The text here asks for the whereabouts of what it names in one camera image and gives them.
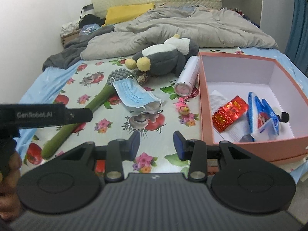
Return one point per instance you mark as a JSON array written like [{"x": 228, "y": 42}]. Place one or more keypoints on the floral plastic mat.
[{"x": 78, "y": 85}]

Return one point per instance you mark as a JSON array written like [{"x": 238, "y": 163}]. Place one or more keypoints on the person's left hand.
[{"x": 10, "y": 204}]

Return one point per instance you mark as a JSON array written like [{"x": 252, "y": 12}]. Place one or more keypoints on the red foil snack packet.
[{"x": 229, "y": 113}]

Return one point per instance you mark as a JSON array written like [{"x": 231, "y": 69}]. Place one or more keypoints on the small panda plush toy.
[{"x": 283, "y": 117}]

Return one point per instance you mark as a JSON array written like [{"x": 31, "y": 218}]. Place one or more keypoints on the cardboard bedside box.
[{"x": 67, "y": 38}]

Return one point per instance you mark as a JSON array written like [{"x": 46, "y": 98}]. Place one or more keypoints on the blue curtain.
[{"x": 296, "y": 48}]

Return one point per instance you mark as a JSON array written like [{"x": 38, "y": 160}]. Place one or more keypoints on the dark grey blanket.
[{"x": 70, "y": 55}]

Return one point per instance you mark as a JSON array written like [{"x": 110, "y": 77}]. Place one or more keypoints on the grey penguin plush toy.
[{"x": 161, "y": 59}]

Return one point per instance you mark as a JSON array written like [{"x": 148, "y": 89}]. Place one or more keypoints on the grey wardrobe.
[{"x": 274, "y": 17}]

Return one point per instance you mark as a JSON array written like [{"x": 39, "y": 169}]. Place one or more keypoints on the light blue bed sheet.
[{"x": 32, "y": 141}]

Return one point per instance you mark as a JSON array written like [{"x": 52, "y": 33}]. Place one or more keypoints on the white spray can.
[{"x": 186, "y": 81}]

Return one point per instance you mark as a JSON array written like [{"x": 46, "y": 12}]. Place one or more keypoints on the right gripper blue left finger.
[{"x": 133, "y": 145}]

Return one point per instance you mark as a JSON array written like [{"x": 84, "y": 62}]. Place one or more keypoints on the blue face mask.
[{"x": 134, "y": 95}]

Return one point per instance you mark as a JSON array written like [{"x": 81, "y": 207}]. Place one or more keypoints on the grey quilt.
[{"x": 209, "y": 28}]

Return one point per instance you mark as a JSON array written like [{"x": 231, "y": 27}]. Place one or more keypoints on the blue tissue pack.
[{"x": 263, "y": 122}]

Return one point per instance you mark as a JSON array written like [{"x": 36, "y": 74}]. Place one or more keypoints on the brown snack packet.
[{"x": 142, "y": 77}]

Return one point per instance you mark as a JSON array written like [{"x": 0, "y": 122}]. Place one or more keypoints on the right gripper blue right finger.
[{"x": 181, "y": 146}]

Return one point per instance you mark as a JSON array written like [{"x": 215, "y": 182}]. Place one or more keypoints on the pink bird toy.
[{"x": 182, "y": 105}]

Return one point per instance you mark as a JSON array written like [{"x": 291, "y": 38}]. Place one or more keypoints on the orange cardboard box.
[{"x": 235, "y": 74}]

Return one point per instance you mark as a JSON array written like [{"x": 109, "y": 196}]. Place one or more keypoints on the yellow pillow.
[{"x": 120, "y": 14}]

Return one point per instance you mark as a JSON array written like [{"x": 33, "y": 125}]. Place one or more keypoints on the green massage hammer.
[{"x": 51, "y": 146}]

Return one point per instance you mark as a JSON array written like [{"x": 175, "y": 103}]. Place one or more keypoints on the white paper towel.
[{"x": 236, "y": 131}]

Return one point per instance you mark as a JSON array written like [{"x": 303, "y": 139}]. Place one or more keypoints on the black clothes pile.
[{"x": 91, "y": 19}]

